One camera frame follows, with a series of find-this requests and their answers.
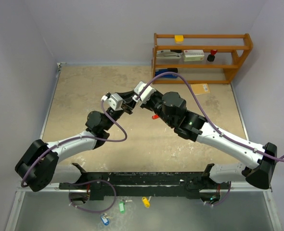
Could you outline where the white green box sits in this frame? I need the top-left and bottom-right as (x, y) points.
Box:
(183, 50), (205, 62)

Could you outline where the green tag key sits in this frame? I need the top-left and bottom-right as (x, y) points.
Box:
(118, 199), (133, 214)

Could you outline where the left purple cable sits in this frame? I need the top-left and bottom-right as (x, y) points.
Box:
(21, 97), (128, 213)

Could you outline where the yellow tape measure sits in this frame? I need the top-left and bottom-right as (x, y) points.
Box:
(174, 35), (184, 44)

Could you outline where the wooden shelf rack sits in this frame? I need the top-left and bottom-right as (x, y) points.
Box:
(152, 33), (253, 84)

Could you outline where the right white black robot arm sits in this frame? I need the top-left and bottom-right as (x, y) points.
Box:
(135, 87), (277, 190)

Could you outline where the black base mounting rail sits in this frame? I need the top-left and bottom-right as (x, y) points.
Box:
(59, 165), (230, 201)

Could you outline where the blue tag key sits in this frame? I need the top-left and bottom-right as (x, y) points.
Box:
(101, 213), (114, 226)

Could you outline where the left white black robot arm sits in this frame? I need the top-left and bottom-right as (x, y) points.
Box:
(15, 91), (136, 192)

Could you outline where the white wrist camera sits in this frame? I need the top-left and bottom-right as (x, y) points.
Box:
(132, 81), (156, 103)
(102, 92), (123, 111)

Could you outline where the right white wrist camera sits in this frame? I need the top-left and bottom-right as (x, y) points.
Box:
(132, 81), (156, 103)

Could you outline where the red black stamp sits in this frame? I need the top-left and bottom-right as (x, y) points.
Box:
(207, 50), (218, 62)

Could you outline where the blue black stapler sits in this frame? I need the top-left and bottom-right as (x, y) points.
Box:
(155, 68), (178, 79)

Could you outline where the purple cable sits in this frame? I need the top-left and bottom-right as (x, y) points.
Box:
(21, 97), (128, 213)
(136, 72), (284, 207)

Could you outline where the grey black stapler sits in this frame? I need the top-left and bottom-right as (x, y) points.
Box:
(156, 50), (182, 59)

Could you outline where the yellow tag key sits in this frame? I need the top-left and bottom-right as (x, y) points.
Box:
(142, 196), (152, 208)

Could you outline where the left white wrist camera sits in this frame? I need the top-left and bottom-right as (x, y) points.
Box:
(102, 92), (123, 111)

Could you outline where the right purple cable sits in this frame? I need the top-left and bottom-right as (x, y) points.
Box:
(136, 72), (284, 207)

